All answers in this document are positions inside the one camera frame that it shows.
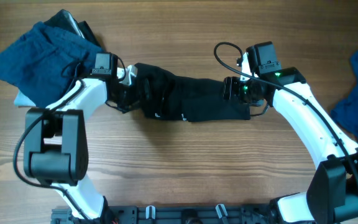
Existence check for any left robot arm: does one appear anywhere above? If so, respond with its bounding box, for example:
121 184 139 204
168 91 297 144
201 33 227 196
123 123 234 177
13 53 139 223

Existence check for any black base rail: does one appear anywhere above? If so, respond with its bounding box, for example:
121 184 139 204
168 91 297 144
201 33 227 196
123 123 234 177
50 203 276 224

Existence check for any left black cable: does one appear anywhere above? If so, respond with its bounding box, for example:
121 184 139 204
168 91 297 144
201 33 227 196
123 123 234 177
12 60 124 223

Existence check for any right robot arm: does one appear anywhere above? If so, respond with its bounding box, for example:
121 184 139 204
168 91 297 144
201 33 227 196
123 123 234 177
223 42 358 223

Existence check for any black t-shirt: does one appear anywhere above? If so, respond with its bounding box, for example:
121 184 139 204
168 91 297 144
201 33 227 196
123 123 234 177
135 63 250 122

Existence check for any right black cable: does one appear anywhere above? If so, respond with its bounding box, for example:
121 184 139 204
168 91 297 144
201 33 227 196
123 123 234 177
213 42 358 224

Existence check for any folded dark blue garment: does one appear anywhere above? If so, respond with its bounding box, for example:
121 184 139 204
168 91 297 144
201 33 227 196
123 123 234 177
0 22 102 108

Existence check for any left white rail clip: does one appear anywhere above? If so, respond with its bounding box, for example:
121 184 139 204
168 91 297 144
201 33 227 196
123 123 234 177
145 205 156 220

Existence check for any black cable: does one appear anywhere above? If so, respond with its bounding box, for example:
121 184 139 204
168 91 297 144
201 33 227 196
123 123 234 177
12 60 124 223
213 42 358 224

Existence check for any right white rail clip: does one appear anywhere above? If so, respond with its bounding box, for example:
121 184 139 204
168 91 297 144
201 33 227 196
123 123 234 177
215 203 229 224

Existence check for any white rail clip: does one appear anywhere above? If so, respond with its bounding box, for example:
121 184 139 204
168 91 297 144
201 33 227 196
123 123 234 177
145 205 156 220
215 203 229 224

